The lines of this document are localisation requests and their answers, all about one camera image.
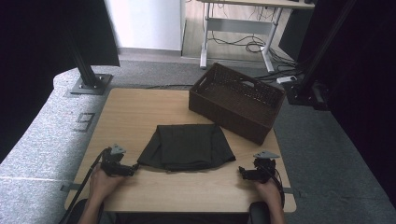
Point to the white panel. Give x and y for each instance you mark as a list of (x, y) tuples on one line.
[(146, 21)]

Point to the black metal stand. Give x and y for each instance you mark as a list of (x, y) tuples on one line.
[(87, 77), (311, 74)]

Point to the grey floor socket plate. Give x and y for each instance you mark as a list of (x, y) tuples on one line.
[(84, 122)]

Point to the black cabinet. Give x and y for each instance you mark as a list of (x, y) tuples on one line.
[(294, 31)]

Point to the person's right hand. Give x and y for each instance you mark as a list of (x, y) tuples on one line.
[(267, 191)]

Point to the white metal desk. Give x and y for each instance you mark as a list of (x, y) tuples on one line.
[(239, 26)]

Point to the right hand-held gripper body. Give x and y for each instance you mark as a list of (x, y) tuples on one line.
[(263, 168)]

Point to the brown wicker basket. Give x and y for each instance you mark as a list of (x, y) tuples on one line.
[(236, 99)]

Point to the white power strip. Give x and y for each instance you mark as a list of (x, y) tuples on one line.
[(286, 79)]

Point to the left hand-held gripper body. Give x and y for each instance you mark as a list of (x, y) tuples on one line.
[(113, 161)]

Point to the black curtain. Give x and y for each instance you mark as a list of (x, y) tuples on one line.
[(37, 46), (367, 77)]

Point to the dark grey pants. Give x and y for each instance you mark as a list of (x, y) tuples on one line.
[(190, 146)]

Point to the person's left hand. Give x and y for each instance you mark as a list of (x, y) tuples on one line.
[(104, 185)]

